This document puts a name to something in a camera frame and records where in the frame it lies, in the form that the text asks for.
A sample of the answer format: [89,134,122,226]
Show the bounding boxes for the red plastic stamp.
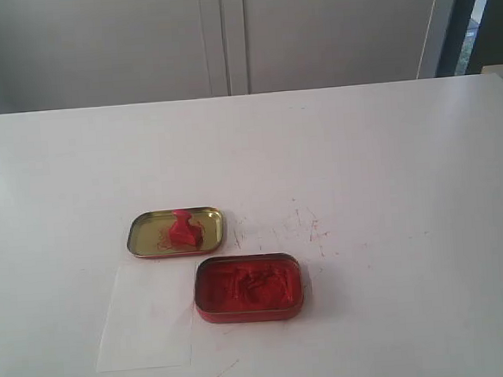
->
[168,210,203,247]

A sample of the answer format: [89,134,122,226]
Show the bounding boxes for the red ink pad tin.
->
[194,253,305,324]

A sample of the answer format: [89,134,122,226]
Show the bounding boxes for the white paper sheet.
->
[96,260,196,373]

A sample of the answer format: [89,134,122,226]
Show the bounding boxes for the gold tin lid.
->
[127,207,225,259]

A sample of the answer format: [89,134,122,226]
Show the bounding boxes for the white cabinet doors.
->
[0,0,454,114]

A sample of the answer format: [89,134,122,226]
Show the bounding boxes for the dark window frame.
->
[435,0,503,77]

